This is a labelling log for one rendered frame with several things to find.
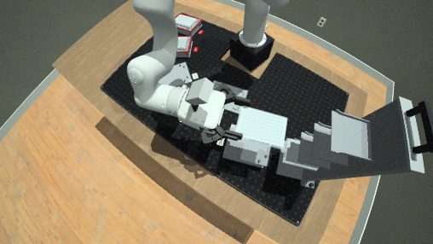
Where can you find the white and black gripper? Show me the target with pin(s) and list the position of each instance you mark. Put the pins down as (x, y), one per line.
(208, 116)

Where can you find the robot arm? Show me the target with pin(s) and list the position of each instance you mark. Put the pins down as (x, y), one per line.
(145, 71)

